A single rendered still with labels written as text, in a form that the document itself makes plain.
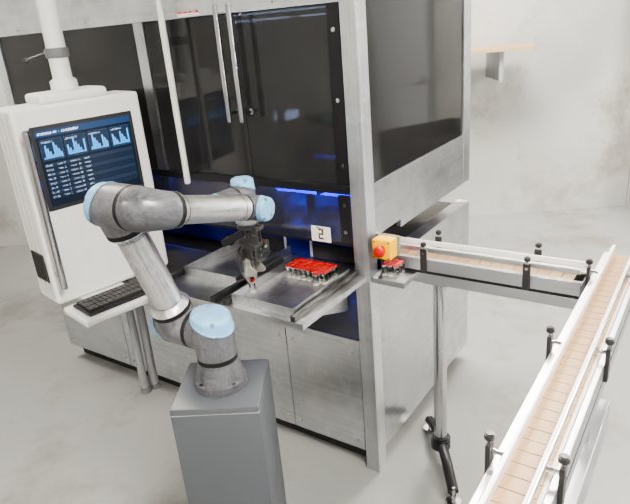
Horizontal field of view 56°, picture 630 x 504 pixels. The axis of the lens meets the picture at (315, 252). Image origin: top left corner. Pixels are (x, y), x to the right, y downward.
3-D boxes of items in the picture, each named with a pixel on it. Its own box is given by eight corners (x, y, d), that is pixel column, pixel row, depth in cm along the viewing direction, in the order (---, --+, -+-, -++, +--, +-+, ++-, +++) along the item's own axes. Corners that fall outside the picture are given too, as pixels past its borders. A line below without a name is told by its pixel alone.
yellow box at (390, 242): (382, 251, 215) (381, 232, 212) (400, 254, 211) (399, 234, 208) (371, 258, 209) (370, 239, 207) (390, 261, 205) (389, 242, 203)
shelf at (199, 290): (234, 248, 259) (233, 243, 259) (376, 273, 221) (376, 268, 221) (149, 291, 223) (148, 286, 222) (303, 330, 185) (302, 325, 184)
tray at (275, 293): (291, 267, 229) (290, 258, 227) (349, 278, 214) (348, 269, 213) (232, 302, 203) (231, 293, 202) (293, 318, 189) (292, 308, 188)
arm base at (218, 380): (243, 396, 167) (238, 366, 163) (190, 399, 168) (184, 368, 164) (250, 367, 181) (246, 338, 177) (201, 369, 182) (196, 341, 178)
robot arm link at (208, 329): (218, 368, 163) (210, 324, 158) (183, 357, 170) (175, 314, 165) (246, 348, 172) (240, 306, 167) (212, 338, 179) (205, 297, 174)
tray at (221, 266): (242, 245, 256) (241, 237, 255) (291, 253, 242) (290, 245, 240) (185, 274, 230) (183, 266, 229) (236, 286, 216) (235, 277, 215)
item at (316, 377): (192, 290, 433) (171, 172, 402) (467, 357, 321) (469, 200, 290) (73, 356, 357) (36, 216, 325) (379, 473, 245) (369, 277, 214)
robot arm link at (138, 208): (146, 188, 135) (278, 189, 176) (115, 184, 141) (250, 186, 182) (145, 239, 137) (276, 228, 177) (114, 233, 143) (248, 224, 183)
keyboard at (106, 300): (163, 272, 254) (162, 267, 253) (181, 280, 244) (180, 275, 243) (73, 307, 228) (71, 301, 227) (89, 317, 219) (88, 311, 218)
